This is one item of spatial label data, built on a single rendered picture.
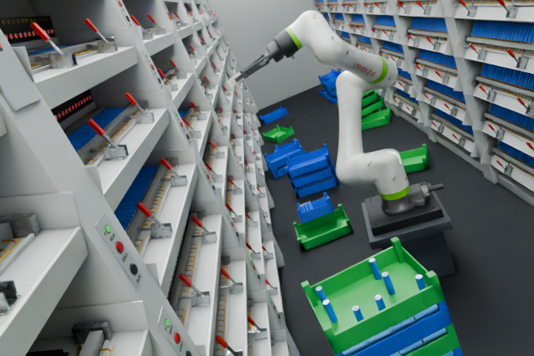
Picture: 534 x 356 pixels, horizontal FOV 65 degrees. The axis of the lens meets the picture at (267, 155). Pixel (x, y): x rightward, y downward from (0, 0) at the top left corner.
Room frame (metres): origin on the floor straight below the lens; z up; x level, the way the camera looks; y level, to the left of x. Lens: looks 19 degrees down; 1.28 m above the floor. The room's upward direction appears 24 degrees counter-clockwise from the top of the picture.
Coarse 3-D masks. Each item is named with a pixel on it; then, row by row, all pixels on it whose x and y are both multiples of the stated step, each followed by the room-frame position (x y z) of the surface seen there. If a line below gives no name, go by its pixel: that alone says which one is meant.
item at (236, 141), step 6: (234, 132) 2.63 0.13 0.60; (240, 132) 2.62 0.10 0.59; (234, 138) 2.46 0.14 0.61; (240, 138) 2.61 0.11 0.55; (234, 144) 2.49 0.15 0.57; (240, 144) 2.46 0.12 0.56; (234, 150) 2.38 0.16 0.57; (240, 150) 2.37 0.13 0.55; (240, 156) 2.21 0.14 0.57; (240, 162) 2.17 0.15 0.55
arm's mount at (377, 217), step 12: (372, 204) 1.63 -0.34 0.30; (432, 204) 1.42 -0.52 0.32; (372, 216) 1.53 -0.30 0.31; (384, 216) 1.49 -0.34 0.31; (396, 216) 1.45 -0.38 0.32; (408, 216) 1.41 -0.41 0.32; (420, 216) 1.39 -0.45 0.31; (432, 216) 1.38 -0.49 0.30; (372, 228) 1.44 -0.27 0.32; (384, 228) 1.43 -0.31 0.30; (396, 228) 1.42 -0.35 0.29
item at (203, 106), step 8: (184, 104) 1.93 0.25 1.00; (200, 104) 1.93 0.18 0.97; (208, 104) 1.93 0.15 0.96; (208, 112) 1.89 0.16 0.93; (192, 120) 1.77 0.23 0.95; (208, 120) 1.76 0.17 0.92; (200, 128) 1.63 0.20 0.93; (208, 128) 1.72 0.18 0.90; (200, 144) 1.42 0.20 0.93; (200, 152) 1.37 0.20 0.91
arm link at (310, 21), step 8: (304, 16) 1.56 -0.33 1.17; (312, 16) 1.54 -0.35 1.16; (320, 16) 1.55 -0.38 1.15; (296, 24) 1.56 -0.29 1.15; (304, 24) 1.54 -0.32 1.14; (312, 24) 1.52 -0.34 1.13; (320, 24) 1.51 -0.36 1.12; (288, 32) 1.56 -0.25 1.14; (296, 32) 1.55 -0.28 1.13; (304, 32) 1.54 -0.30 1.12; (312, 32) 1.51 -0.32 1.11; (296, 40) 1.55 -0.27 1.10; (304, 40) 1.54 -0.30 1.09
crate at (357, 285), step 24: (360, 264) 0.98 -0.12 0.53; (384, 264) 0.99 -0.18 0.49; (408, 264) 0.96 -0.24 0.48; (312, 288) 0.98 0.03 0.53; (336, 288) 0.98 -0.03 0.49; (360, 288) 0.95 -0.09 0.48; (384, 288) 0.91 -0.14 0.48; (408, 288) 0.88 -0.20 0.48; (432, 288) 0.80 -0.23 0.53; (336, 312) 0.90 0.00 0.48; (384, 312) 0.79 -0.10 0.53; (408, 312) 0.79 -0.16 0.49; (336, 336) 0.78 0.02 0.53; (360, 336) 0.78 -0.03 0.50
